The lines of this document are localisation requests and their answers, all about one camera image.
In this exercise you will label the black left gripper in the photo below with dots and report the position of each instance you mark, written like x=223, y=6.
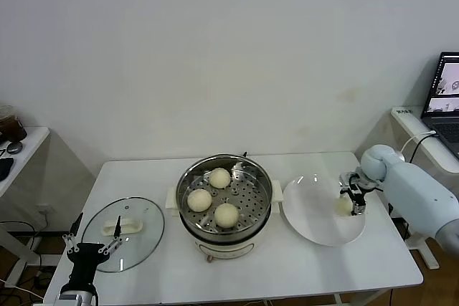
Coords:
x=86, y=257

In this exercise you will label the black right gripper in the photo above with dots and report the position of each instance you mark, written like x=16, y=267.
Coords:
x=365, y=186

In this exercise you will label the white steamed baozi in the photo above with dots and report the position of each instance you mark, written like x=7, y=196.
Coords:
x=199, y=200
x=226, y=215
x=219, y=178
x=342, y=205

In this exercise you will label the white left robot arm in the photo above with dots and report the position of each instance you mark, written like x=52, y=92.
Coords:
x=89, y=293

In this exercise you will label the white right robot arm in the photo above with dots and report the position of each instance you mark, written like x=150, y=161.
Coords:
x=412, y=187

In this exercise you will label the stainless steel steamer basket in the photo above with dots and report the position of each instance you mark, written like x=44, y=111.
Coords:
x=251, y=209

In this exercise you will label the white round plate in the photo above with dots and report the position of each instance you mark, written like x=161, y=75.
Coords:
x=312, y=213

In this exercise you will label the white laptop desk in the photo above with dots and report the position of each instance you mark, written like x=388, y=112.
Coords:
x=409, y=121

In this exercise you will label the white side table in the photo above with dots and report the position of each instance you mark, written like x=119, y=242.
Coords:
x=32, y=141

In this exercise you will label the black pouch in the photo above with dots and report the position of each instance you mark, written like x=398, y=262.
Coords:
x=5, y=169

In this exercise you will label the small grey round object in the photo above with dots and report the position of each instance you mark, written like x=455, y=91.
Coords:
x=15, y=147

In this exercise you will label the plastic cup brown drink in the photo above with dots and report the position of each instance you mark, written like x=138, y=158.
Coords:
x=14, y=130

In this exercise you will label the cream electric cooker base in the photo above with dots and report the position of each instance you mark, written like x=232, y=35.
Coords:
x=229, y=248

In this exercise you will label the dark open laptop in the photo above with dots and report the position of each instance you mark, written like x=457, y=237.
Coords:
x=444, y=84

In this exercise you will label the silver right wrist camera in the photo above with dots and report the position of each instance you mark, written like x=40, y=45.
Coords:
x=347, y=181

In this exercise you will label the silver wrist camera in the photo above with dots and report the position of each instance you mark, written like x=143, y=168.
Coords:
x=347, y=181
x=70, y=300

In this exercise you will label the white wall power outlet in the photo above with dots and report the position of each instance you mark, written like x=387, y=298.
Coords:
x=43, y=208

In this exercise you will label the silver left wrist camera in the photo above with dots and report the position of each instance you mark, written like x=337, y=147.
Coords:
x=70, y=300

